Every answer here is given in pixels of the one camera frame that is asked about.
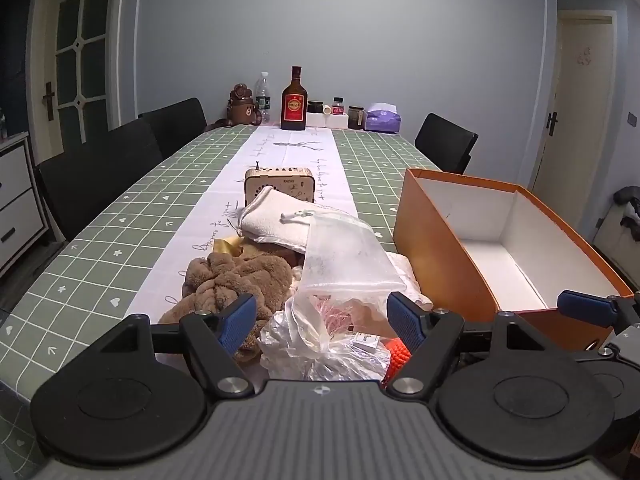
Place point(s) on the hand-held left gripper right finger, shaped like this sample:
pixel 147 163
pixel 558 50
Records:
pixel 405 322

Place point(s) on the white towel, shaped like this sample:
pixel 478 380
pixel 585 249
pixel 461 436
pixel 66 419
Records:
pixel 265 222

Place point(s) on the pale pink cloth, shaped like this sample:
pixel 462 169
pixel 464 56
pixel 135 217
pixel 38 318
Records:
pixel 407 275

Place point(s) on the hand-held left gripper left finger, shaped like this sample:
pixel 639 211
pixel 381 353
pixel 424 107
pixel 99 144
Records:
pixel 237 322

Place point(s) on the wooden radio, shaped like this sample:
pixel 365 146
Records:
pixel 280 185

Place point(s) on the orange cardboard box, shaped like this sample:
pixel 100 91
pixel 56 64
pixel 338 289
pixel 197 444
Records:
pixel 435 260

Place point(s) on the brown bottle with red label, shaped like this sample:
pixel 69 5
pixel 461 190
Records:
pixel 293 105

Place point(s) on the small white box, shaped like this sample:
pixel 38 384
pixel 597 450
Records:
pixel 367 342

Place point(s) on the small jar with red label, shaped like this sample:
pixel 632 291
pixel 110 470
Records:
pixel 338 106

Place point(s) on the wall switch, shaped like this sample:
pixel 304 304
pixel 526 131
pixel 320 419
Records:
pixel 632 119

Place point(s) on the white foam box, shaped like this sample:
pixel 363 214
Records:
pixel 327 120

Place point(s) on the white drawer cabinet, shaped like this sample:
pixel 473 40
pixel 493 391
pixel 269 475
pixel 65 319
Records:
pixel 17 200

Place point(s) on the green checked tablecloth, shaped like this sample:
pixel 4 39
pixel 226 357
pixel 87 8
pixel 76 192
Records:
pixel 125 220

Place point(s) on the cream door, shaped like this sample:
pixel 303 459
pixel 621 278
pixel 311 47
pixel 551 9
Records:
pixel 580 125

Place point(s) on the purple tissue pack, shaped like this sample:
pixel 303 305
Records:
pixel 384 119

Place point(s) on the crinkled clear plastic bag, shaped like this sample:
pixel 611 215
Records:
pixel 300 352

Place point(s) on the orange-red knitted item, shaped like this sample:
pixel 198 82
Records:
pixel 397 355

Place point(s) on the clear zip bag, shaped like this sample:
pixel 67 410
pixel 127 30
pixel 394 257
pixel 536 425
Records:
pixel 340 255

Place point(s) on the dark glass jar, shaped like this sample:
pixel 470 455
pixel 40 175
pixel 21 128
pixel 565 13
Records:
pixel 356 117

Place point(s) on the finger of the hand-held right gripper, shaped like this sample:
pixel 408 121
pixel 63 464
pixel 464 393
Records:
pixel 585 307

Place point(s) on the yellow cloth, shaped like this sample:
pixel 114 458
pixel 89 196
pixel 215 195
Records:
pixel 225 246

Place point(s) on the white printed table runner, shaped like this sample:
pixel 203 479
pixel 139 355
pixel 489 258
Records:
pixel 290 155

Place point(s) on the brown plush cloth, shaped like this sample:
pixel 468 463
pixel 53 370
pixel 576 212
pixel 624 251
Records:
pixel 235 275

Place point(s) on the black chair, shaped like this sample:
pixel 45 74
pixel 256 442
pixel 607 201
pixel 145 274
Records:
pixel 100 175
pixel 445 137
pixel 175 122

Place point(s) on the glass-pane door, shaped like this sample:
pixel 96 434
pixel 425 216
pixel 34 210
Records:
pixel 80 35

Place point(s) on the clear water bottle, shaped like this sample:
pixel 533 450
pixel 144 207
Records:
pixel 263 100

